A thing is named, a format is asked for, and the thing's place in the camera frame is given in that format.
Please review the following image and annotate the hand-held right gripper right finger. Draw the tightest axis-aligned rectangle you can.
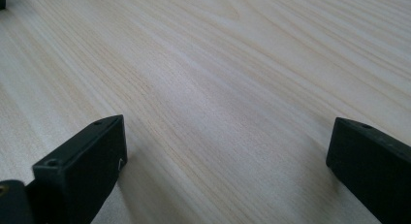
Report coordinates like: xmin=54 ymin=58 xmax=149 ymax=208
xmin=325 ymin=116 xmax=411 ymax=224

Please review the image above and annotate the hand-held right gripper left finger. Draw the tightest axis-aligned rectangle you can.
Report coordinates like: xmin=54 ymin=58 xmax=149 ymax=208
xmin=32 ymin=114 xmax=128 ymax=224

